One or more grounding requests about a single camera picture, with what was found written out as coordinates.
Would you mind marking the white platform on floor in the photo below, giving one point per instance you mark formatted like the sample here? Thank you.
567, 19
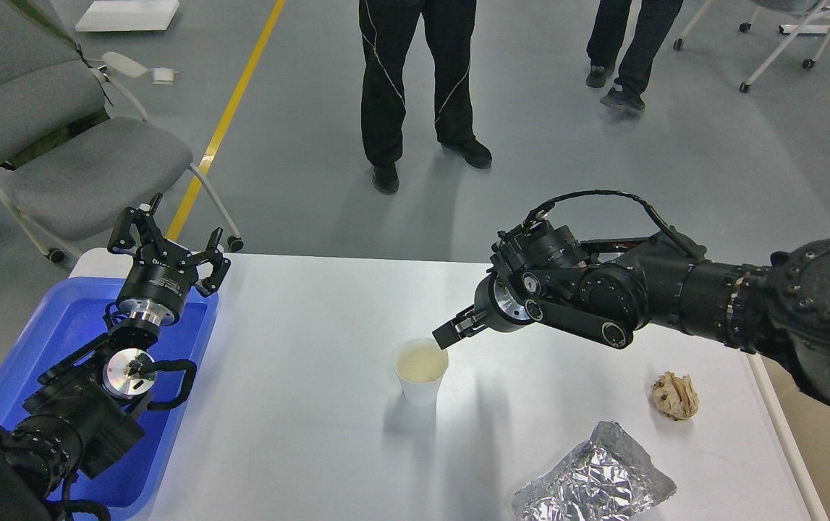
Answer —
127, 16

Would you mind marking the crumpled brown paper ball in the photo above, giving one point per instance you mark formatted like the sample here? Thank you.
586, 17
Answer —
675, 396

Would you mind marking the white rolling chair base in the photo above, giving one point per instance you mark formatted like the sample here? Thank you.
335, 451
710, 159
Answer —
753, 48

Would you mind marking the white paper cup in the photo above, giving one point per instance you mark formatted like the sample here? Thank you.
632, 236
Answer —
419, 366

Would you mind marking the blue plastic bin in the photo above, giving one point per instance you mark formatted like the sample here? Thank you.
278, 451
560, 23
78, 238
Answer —
70, 315

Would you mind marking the grey office chair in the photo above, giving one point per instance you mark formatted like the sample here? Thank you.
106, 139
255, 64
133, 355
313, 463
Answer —
67, 167

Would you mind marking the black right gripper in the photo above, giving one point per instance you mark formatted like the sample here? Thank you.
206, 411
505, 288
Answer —
494, 308

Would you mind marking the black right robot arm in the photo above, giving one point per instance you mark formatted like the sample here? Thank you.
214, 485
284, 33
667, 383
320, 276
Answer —
605, 290

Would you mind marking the crumpled aluminium foil sheet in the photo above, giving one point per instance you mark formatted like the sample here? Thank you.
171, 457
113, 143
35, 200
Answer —
608, 477

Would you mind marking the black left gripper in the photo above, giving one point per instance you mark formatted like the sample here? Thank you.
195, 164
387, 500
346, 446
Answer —
160, 279

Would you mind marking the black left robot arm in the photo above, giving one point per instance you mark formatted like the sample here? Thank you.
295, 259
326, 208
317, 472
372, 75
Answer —
85, 416

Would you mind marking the small white floor box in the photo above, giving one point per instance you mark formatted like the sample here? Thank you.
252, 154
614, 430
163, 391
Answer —
163, 76

